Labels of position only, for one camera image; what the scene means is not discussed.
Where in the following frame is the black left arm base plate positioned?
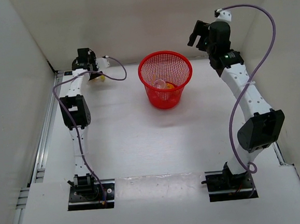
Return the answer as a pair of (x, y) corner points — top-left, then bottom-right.
(67, 179), (115, 211)

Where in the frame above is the blue label left corner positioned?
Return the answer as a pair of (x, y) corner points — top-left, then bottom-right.
(64, 71), (72, 76)

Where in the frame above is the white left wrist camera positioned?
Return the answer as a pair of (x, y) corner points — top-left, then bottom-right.
(95, 56), (110, 70)

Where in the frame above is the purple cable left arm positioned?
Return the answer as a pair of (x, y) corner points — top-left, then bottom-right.
(50, 54), (137, 210)

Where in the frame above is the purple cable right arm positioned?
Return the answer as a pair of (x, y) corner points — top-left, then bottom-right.
(219, 1), (289, 197)

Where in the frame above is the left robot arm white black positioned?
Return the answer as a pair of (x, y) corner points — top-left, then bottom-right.
(57, 48), (105, 201)

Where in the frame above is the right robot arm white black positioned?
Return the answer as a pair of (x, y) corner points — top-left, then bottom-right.
(188, 20), (285, 189)

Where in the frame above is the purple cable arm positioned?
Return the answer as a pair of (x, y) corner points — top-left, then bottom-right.
(50, 54), (137, 210)
(219, 1), (289, 197)

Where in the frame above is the orange juice bottle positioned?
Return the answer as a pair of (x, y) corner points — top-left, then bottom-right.
(165, 83), (175, 90)

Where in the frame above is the clear bottle yellow cap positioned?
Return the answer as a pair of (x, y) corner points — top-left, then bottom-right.
(89, 74), (106, 83)

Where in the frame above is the aluminium frame rail left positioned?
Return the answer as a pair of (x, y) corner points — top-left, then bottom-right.
(10, 71), (63, 224)

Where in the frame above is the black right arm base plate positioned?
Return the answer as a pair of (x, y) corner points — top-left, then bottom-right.
(201, 171), (259, 203)

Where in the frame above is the red mesh plastic bin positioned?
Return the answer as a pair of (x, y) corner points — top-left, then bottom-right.
(138, 51), (193, 109)

